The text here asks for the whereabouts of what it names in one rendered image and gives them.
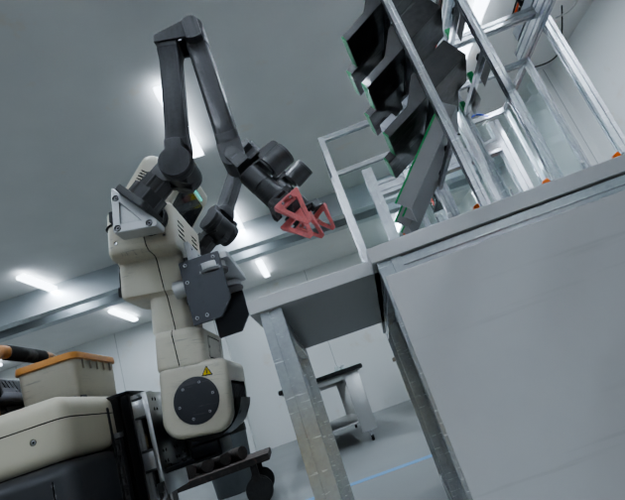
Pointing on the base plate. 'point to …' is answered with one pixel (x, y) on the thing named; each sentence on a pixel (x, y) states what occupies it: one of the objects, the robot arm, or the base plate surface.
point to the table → (325, 305)
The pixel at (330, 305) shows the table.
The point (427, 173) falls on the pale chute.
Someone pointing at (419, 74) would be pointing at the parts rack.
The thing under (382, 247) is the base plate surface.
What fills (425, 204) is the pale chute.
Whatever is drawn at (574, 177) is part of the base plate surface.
